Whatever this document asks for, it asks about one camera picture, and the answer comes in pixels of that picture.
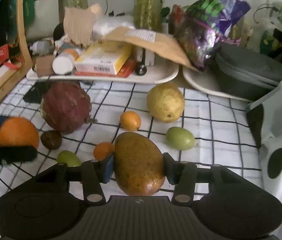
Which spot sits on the white tray left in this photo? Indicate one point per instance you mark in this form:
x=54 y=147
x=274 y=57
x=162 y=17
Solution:
x=164 y=71

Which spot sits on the large orange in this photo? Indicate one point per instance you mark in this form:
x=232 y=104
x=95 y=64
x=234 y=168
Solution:
x=18 y=131

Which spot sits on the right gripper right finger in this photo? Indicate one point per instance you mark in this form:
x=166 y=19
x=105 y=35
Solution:
x=184 y=176

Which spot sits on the white tray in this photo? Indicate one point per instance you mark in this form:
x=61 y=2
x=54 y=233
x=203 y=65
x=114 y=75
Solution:
x=164 y=71
x=206 y=83

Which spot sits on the green plum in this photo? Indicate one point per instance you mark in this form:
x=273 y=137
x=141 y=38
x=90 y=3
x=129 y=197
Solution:
x=180 y=138
x=68 y=158

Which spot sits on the red cabbage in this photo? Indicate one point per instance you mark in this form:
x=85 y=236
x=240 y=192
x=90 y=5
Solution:
x=65 y=107

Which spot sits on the torn brown paper bag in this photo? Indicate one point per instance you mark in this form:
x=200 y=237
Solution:
x=78 y=24

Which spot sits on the white tray right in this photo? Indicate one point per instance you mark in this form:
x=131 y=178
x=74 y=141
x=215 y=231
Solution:
x=206 y=83

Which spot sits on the purple foil snack bag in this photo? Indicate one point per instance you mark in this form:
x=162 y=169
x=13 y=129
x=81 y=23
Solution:
x=204 y=25

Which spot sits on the yellow white box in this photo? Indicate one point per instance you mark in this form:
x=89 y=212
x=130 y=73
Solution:
x=106 y=57

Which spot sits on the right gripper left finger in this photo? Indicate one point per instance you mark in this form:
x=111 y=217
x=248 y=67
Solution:
x=92 y=174

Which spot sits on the small orange kumquat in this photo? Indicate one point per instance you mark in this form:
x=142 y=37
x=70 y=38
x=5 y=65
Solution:
x=130 y=121
x=102 y=150

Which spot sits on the small orange kumquat far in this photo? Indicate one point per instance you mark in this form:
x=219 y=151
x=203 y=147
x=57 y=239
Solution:
x=130 y=121

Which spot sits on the wooden chair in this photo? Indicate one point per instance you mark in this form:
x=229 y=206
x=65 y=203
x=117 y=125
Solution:
x=15 y=59

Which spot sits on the brown cardboard small box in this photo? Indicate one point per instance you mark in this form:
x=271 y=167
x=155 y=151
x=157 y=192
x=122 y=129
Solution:
x=43 y=65

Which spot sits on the yellow pear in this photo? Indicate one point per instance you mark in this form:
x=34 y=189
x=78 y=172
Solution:
x=165 y=102

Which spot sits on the dark grey zip case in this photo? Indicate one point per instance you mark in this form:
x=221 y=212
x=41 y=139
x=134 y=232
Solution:
x=244 y=73

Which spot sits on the brown green mango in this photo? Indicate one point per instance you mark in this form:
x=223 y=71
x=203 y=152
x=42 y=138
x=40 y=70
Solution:
x=138 y=165

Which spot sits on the white cylinder jar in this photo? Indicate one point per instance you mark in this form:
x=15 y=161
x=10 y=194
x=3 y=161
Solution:
x=64 y=63

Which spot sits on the small orange kumquat near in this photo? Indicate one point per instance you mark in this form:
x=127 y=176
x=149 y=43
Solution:
x=102 y=150

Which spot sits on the checked tablecloth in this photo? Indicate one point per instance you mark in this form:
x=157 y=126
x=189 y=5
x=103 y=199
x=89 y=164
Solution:
x=218 y=124

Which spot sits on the plant trunk right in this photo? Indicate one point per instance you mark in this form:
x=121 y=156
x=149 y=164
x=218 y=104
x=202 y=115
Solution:
x=147 y=14

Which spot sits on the brown paper envelope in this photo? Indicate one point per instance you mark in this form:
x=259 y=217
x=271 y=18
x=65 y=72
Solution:
x=161 y=44

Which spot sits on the dark brown round fruit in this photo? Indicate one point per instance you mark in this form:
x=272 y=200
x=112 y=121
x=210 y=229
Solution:
x=52 y=140

